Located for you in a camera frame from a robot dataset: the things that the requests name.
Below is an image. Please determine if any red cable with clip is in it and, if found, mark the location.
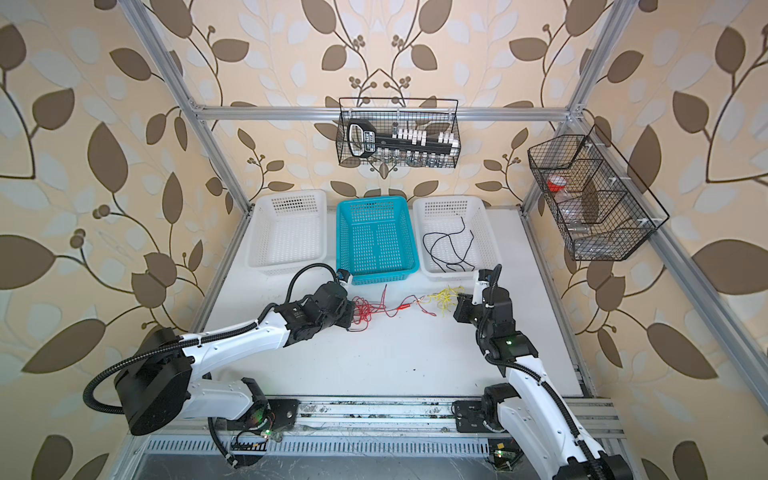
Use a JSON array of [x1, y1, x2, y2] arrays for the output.
[[347, 284, 438, 332]]

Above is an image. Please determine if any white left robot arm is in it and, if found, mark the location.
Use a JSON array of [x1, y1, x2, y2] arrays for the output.
[[82, 269, 355, 436]]

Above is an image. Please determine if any black tool in basket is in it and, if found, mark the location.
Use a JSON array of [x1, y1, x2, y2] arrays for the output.
[[343, 119, 461, 160]]

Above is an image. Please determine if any yellow cable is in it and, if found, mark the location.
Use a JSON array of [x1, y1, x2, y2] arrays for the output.
[[422, 286, 466, 316]]

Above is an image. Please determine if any red object in basket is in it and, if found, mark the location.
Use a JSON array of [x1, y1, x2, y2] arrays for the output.
[[546, 174, 567, 194]]

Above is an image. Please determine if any teal plastic basket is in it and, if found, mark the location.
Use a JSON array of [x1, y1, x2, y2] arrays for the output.
[[336, 196, 419, 285]]

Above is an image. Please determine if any black wire basket wall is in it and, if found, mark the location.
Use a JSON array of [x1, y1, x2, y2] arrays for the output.
[[527, 125, 670, 261], [336, 95, 462, 169]]

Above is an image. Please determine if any black wire basket back wall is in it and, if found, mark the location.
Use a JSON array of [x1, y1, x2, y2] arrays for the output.
[[336, 95, 462, 169]]

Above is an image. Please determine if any black wire basket right wall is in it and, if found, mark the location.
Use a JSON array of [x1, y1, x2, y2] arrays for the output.
[[527, 125, 670, 261]]

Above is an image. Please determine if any black cable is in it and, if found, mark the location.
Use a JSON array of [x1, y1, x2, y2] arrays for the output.
[[421, 215, 476, 274]]

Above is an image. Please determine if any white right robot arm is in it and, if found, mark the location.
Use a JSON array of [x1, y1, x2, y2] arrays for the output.
[[453, 264, 633, 479]]

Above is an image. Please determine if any white plastic basket left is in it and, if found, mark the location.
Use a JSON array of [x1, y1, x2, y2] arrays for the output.
[[246, 190, 328, 275]]

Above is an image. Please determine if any white plastic basket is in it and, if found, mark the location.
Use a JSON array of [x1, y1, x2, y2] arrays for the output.
[[413, 196, 501, 281], [246, 190, 328, 275]]

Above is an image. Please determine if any metal base rail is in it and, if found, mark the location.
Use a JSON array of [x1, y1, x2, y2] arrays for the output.
[[129, 396, 629, 460]]

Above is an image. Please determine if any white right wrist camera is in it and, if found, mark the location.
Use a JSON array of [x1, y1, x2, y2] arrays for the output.
[[472, 264, 502, 305]]

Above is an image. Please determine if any white plastic basket right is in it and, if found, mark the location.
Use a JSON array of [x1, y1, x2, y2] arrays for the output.
[[413, 196, 501, 281]]

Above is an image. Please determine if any aluminium frame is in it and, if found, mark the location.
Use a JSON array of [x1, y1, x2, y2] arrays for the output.
[[116, 0, 768, 480]]

